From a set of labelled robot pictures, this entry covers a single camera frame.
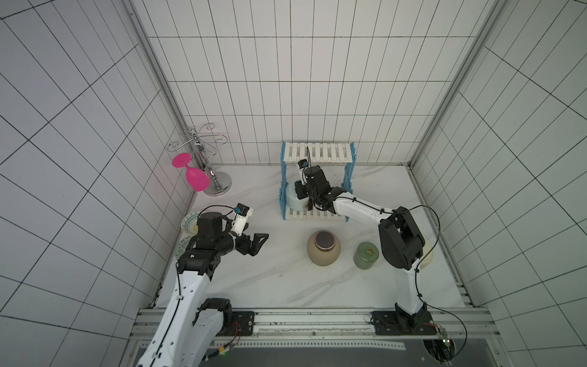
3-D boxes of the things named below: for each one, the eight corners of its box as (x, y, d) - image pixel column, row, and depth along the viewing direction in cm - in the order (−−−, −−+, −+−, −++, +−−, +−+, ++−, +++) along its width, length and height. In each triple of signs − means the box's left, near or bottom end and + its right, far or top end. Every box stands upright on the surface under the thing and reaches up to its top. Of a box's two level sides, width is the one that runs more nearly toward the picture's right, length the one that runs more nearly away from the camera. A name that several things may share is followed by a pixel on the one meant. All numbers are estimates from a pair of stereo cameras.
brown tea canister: (308, 268, 86) (310, 254, 76) (307, 246, 92) (309, 230, 81) (337, 268, 86) (343, 254, 76) (334, 246, 92) (339, 230, 81)
